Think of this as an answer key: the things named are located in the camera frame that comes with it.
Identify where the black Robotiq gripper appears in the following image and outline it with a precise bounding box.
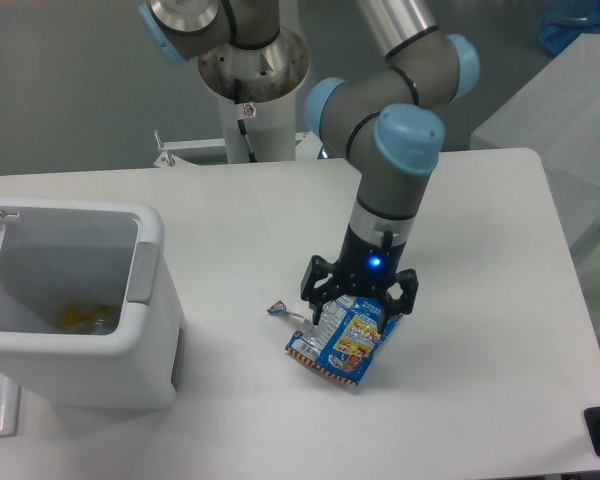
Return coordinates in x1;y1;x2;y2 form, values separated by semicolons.
300;226;419;332

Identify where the blue snack wrapper bag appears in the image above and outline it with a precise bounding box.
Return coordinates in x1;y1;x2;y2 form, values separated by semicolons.
267;295;402;386

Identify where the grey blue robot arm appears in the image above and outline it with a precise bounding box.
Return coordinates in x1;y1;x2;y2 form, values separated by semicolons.
139;1;480;329

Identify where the white plastic trash can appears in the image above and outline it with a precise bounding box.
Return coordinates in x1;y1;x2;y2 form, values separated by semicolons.
0;197;186;410

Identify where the yellow trash inside can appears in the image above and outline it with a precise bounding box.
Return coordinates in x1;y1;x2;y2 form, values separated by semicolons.
55;304;121;335

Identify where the translucent white storage box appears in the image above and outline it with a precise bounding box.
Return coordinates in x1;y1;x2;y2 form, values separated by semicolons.
470;34;600;345

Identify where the blue water jug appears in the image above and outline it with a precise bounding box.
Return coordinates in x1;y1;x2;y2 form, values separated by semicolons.
537;1;600;56

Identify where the white pedestal mounting bracket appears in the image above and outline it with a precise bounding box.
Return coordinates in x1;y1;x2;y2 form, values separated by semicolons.
153;129;333;168

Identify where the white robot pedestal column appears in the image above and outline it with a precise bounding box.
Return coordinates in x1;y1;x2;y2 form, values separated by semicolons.
215;92;297;164

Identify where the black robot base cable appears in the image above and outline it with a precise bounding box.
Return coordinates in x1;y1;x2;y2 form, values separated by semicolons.
231;77;259;164

